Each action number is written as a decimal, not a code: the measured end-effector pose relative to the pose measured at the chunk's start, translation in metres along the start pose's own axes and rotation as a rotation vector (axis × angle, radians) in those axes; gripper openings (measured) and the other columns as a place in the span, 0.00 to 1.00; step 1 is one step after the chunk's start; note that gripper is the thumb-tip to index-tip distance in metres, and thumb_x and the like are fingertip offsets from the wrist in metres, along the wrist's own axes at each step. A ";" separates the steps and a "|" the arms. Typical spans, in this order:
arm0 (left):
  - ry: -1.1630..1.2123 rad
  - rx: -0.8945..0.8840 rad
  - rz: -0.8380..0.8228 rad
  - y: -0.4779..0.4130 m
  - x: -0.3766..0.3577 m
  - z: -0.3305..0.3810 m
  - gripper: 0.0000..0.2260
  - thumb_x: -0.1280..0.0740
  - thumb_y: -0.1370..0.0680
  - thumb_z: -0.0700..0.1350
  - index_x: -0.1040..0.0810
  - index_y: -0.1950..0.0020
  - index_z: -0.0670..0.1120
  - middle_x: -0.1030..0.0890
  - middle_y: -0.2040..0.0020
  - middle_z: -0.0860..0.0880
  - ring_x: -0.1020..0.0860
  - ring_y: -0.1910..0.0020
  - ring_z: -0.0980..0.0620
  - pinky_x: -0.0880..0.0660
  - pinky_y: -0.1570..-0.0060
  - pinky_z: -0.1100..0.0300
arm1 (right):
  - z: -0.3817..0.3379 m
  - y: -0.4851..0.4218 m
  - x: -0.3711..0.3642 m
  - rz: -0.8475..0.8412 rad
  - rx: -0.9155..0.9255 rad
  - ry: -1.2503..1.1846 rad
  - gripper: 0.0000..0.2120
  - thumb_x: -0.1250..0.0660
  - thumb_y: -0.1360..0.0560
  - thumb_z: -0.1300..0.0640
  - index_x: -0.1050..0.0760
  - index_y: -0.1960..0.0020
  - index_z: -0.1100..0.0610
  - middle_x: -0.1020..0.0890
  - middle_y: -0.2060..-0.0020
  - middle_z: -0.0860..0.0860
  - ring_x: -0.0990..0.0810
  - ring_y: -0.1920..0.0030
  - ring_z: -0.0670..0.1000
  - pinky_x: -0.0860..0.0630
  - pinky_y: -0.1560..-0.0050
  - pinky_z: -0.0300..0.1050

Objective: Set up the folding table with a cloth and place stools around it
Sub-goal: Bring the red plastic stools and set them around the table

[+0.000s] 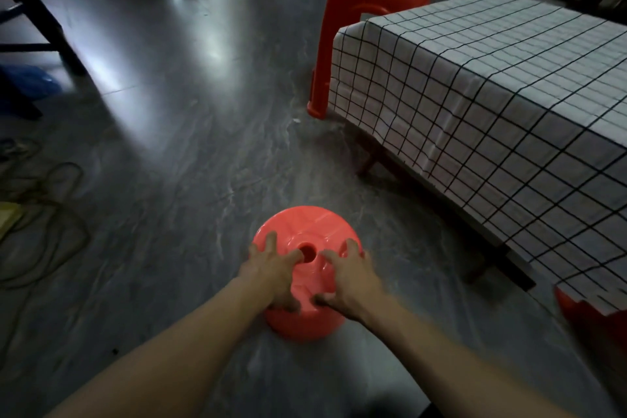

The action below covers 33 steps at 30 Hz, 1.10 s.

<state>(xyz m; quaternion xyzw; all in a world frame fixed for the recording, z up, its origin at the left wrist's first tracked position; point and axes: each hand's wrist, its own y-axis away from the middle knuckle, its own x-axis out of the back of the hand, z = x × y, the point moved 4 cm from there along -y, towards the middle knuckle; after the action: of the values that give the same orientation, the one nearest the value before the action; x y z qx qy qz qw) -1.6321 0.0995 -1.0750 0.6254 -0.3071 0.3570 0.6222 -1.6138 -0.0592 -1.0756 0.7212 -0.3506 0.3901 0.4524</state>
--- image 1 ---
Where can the person's left hand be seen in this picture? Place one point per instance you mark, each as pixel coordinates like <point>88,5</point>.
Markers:
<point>267,275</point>

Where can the person's right hand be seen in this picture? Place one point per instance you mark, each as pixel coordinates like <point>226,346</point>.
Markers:
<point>355,290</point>

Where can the person's right forearm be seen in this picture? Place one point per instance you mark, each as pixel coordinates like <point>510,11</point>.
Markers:
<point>465,368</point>

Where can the person's left forearm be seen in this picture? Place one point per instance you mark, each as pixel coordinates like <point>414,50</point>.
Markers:
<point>161,364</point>

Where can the yellow slippers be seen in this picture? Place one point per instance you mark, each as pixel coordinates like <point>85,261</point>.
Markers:
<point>9,219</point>

